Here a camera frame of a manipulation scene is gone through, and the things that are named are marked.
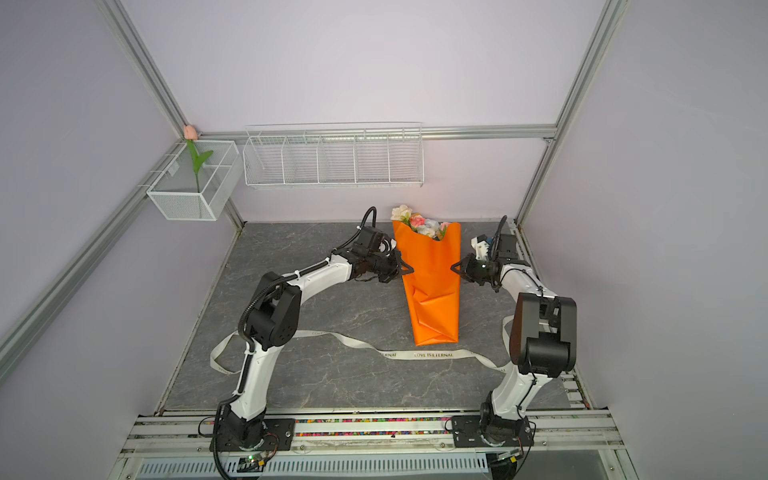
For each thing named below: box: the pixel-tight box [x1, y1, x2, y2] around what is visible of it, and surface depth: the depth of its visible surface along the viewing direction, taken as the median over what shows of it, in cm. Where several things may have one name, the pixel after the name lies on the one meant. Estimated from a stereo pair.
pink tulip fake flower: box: [183, 124, 214, 193], surface depth 92 cm
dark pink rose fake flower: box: [410, 213, 426, 228], surface depth 111 cm
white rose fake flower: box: [418, 218, 440, 237], surface depth 110 cm
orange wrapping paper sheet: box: [392, 220, 462, 346], surface depth 90 cm
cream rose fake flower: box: [390, 204, 413, 221], surface depth 110 cm
